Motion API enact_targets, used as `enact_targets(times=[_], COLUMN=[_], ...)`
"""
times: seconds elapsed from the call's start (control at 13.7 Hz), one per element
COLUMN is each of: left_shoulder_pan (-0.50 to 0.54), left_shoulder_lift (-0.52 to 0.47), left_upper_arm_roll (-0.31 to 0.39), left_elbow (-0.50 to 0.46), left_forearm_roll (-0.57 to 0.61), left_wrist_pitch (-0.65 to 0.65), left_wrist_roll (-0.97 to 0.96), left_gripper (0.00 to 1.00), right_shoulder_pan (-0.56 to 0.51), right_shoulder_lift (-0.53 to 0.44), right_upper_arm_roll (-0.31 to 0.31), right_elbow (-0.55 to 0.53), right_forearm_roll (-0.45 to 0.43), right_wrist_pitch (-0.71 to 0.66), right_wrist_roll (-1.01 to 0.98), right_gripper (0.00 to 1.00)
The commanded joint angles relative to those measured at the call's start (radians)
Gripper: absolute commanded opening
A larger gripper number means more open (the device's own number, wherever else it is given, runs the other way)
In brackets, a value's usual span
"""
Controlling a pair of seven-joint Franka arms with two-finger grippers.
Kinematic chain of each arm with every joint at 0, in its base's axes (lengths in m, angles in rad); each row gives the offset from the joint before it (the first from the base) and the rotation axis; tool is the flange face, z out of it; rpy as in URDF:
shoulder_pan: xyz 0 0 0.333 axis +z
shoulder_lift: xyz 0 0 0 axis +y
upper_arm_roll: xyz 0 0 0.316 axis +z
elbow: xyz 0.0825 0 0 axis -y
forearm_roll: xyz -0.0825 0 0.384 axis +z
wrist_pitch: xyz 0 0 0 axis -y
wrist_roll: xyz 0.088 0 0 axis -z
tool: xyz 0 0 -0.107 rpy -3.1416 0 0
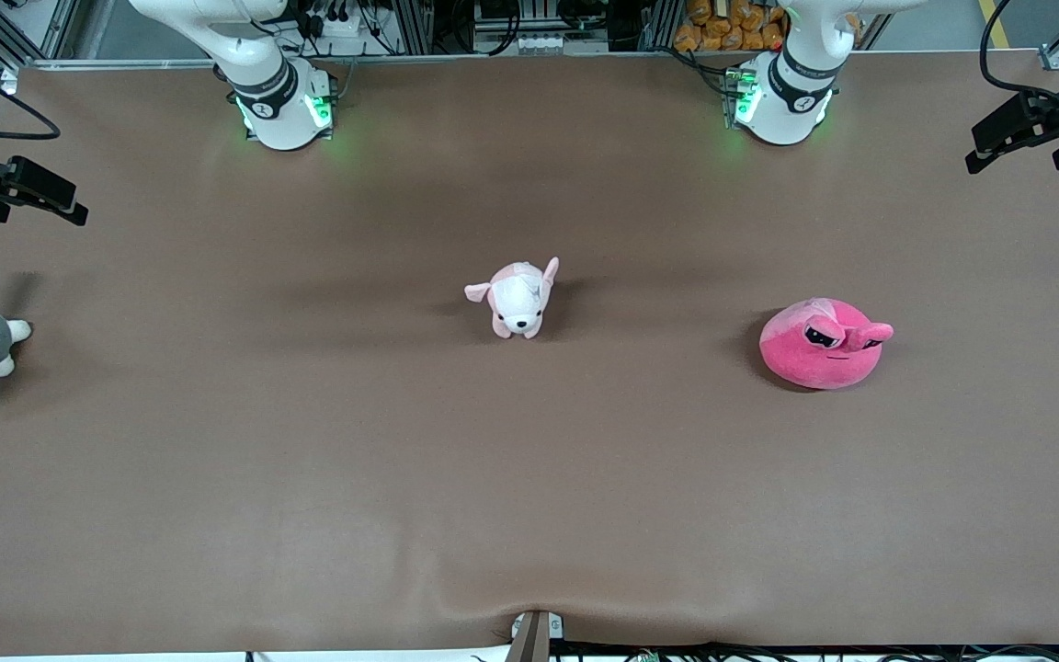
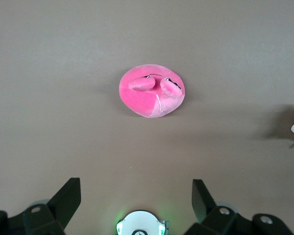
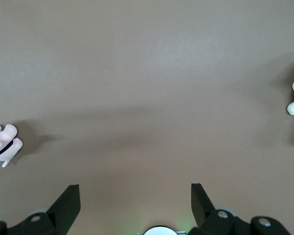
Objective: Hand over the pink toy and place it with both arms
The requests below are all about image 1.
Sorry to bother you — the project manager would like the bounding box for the round pink plush toy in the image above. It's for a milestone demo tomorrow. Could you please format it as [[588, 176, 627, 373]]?
[[759, 297, 894, 391]]

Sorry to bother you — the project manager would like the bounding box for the orange snack bags pile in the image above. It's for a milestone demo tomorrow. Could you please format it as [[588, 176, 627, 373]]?
[[674, 0, 788, 52]]

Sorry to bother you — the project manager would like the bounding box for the white power strip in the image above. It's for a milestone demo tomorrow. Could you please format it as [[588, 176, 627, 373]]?
[[307, 7, 385, 43]]

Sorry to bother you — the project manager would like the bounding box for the small white pink plush dog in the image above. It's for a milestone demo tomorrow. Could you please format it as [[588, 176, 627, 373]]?
[[464, 257, 561, 340]]

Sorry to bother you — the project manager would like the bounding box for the brown table mat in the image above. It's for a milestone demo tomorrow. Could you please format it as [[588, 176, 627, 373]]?
[[0, 51, 1059, 658]]

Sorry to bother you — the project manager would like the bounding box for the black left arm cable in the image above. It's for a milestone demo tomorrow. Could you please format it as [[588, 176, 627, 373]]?
[[979, 0, 1059, 125]]

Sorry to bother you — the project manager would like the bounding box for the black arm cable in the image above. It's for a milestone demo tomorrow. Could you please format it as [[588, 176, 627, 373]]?
[[979, 0, 1059, 125], [0, 53, 62, 142]]

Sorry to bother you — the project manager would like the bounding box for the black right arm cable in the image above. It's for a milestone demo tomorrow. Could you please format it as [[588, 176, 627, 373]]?
[[0, 53, 62, 142]]

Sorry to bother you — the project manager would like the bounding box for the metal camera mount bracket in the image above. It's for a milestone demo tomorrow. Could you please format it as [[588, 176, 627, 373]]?
[[504, 611, 564, 662]]

